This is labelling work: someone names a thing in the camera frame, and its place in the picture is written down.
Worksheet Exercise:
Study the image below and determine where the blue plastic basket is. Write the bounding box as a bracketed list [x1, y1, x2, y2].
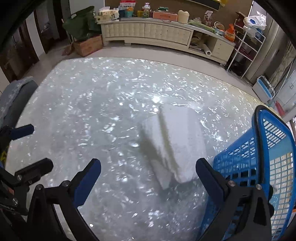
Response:
[198, 105, 295, 240]

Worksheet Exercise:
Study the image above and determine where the white sponge block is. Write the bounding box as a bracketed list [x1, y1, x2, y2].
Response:
[140, 105, 206, 190]

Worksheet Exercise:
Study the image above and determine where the grey chair with lace cover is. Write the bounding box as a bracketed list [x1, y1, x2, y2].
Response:
[1, 76, 38, 128]

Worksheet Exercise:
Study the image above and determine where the white blue storage box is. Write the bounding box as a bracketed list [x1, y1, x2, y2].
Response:
[252, 75, 275, 105]

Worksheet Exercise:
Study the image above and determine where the cardboard box on floor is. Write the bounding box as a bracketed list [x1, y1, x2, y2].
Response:
[74, 35, 103, 57]

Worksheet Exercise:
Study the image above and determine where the green bag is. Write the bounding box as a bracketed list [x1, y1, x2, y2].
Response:
[63, 6, 101, 41]

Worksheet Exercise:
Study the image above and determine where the white paper roll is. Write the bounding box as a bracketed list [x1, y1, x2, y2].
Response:
[201, 44, 212, 56]

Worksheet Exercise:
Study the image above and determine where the white metal shelf rack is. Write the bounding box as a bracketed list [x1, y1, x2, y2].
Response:
[226, 17, 266, 78]

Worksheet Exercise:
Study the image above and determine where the cream tv cabinet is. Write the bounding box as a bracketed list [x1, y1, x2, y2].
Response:
[100, 18, 234, 65]

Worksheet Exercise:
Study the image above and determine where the tissue box on cabinet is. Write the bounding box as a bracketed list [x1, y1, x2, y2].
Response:
[95, 6, 119, 24]

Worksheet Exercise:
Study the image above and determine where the orange bag on cabinet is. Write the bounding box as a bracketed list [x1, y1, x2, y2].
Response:
[224, 24, 235, 42]

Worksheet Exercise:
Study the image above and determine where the silver standing air conditioner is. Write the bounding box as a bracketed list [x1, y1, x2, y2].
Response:
[245, 19, 292, 84]

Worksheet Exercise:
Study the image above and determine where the white plastic bag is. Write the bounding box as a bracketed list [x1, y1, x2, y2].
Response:
[243, 13, 266, 31]

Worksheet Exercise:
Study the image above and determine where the cream jar on cabinet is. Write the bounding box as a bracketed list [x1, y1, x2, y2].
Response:
[177, 10, 190, 24]

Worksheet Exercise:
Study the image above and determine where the pink box on cabinet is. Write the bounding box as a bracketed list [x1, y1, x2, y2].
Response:
[152, 11, 178, 22]

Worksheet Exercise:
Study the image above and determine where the wall mounted television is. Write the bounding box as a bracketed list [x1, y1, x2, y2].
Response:
[188, 0, 221, 11]

